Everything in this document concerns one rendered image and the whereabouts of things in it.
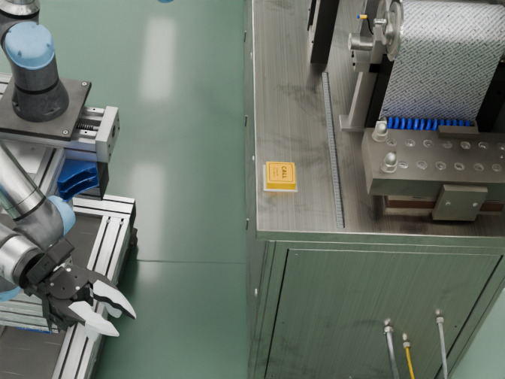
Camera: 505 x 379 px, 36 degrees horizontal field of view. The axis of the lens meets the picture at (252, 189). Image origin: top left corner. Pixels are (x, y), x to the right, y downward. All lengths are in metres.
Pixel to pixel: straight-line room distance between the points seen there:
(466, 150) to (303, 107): 0.46
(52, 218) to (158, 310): 1.26
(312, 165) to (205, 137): 1.32
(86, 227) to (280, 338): 0.82
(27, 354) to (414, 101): 1.35
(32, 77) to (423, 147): 0.99
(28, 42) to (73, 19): 1.76
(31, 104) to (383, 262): 1.00
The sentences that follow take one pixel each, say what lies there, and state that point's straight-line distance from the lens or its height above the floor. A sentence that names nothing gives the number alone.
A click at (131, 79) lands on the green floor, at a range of 3.49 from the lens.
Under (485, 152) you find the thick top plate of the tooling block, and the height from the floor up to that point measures 1.03.
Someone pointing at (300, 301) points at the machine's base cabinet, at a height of 0.59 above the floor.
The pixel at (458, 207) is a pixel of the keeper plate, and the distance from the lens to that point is 1.89.
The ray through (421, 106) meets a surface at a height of 1.07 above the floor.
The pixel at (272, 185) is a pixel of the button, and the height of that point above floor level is 0.92.
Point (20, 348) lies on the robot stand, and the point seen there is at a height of 0.21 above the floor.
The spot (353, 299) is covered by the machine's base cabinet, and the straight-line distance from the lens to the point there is 2.10.
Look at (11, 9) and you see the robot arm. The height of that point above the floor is 1.07.
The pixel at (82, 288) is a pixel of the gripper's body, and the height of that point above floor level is 1.24.
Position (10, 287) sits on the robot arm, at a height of 1.11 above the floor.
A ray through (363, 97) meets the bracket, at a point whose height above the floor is 1.02.
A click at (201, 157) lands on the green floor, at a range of 3.16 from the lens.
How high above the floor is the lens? 2.36
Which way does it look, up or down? 50 degrees down
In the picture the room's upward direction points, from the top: 6 degrees clockwise
